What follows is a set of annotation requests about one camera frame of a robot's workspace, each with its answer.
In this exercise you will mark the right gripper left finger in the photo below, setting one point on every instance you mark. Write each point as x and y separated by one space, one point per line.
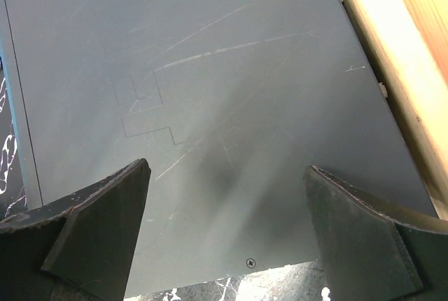
79 247

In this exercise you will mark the wooden drying rack frame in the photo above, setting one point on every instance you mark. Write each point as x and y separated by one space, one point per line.
409 40

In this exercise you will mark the dark blue network switch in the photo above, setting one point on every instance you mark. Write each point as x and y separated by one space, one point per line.
228 100

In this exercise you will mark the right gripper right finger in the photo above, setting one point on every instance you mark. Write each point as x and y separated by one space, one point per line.
373 249

